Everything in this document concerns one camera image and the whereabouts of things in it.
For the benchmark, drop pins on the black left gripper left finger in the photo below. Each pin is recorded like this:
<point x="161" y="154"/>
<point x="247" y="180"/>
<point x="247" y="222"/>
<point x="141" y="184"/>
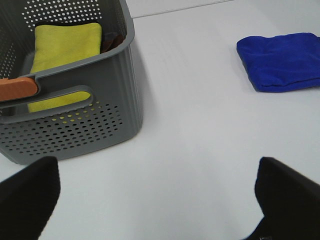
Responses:
<point x="28" y="199"/>

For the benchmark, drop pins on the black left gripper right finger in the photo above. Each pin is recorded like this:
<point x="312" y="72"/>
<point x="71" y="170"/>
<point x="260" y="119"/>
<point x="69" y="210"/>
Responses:
<point x="289" y="201"/>

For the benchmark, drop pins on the blue towel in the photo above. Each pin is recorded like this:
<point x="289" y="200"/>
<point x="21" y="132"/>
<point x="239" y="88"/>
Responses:
<point x="281" y="63"/>

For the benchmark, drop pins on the grey perforated plastic basket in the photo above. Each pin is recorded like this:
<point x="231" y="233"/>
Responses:
<point x="80" y="107"/>

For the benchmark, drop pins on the yellow folded towel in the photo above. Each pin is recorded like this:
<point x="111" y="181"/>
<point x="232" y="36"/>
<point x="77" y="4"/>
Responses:
<point x="58" y="45"/>

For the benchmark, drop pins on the brown folded towel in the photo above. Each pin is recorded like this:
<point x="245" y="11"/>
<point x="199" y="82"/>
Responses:
<point x="110" y="41"/>

